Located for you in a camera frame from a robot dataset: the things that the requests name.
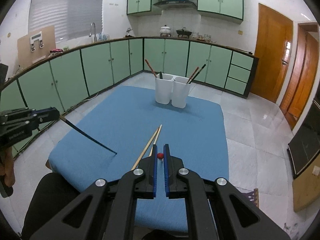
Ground red patterned chopstick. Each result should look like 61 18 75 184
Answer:
144 59 157 78

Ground brown chopstick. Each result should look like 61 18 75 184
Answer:
186 67 200 84

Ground green upper kitchen cabinets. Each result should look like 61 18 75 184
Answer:
126 0 244 22

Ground cardboard box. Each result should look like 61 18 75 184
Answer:
292 165 320 213

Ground black glass-front cabinet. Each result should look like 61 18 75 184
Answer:
287 100 320 179

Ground grey window blinds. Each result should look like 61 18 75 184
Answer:
27 0 104 42

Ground person's left hand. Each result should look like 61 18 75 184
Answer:
0 146 16 188

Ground white device with clips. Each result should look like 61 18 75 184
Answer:
30 33 45 52

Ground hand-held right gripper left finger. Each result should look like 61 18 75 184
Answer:
29 144 158 240

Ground white floor cable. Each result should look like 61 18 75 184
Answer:
82 92 100 102

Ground white double utensil holder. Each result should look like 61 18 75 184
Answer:
155 74 192 108

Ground patterned floor cloth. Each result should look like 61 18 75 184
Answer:
284 221 300 233

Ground green lower kitchen cabinets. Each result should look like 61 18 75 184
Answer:
0 37 259 155

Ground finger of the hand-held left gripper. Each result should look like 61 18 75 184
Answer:
0 107 60 137
0 107 37 121

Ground brown cardboard board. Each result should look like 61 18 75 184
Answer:
17 25 56 64

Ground blue tablecloth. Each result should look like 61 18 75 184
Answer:
48 85 230 233

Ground dark kitchen countertop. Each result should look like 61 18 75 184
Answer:
0 36 259 87

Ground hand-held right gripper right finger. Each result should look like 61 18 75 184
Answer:
163 144 292 240

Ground black chopstick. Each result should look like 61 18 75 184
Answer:
188 64 206 84
59 116 118 155

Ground black wok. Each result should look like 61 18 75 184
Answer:
176 27 192 38

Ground glass jars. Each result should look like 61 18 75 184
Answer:
192 32 213 42

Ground open wooden door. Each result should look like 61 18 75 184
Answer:
279 23 320 130

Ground light wooden chopstick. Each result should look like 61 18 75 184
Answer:
131 127 160 171
149 124 163 157

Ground green kitchen cabinets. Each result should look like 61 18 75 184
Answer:
0 37 259 155
126 0 244 22

